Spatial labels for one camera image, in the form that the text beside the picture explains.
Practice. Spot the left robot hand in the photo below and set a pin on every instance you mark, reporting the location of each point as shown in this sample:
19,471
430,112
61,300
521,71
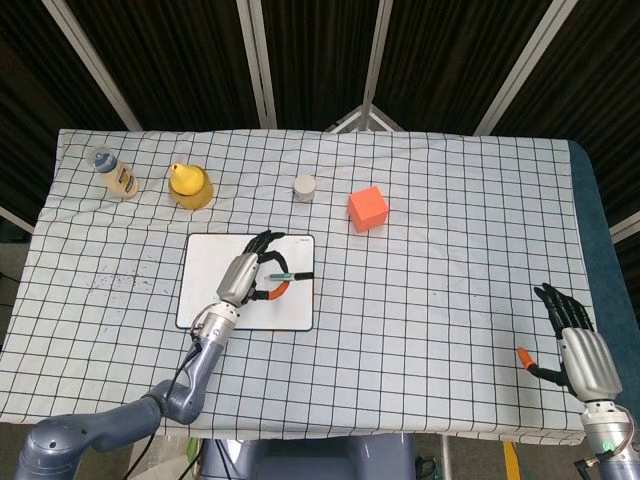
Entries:
240,277

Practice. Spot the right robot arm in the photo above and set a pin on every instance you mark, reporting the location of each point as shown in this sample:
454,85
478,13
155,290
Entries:
612,435

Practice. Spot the small white jar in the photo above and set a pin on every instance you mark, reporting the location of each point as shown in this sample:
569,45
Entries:
305,189

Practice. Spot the green marker pen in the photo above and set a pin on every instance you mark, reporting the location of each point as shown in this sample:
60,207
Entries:
292,275

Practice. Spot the mayonnaise squeeze bottle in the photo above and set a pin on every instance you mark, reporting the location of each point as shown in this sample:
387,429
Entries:
120,179

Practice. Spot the orange cube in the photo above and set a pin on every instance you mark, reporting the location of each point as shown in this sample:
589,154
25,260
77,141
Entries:
369,209

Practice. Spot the white screen frame post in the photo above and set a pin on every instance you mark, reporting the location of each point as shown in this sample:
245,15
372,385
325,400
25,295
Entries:
525,65
95,65
257,60
380,50

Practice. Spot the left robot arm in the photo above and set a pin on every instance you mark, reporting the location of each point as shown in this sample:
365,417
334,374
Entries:
200,360

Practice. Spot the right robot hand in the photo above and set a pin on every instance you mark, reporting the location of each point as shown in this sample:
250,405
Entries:
585,355

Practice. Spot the white dry-erase board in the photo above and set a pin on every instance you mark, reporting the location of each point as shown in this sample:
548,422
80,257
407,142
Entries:
200,280

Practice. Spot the black grid white tablecloth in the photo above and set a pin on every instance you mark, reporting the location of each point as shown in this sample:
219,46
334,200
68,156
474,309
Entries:
425,310

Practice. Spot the metal screen foot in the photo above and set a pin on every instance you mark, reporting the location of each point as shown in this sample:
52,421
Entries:
362,120

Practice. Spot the yellow round holder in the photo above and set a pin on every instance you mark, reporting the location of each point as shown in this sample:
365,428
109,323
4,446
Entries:
197,199

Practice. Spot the grey robot torso base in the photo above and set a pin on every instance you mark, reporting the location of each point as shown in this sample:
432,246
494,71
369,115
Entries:
310,457

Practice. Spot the yellow pear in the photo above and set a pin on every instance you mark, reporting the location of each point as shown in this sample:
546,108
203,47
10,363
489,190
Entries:
184,179

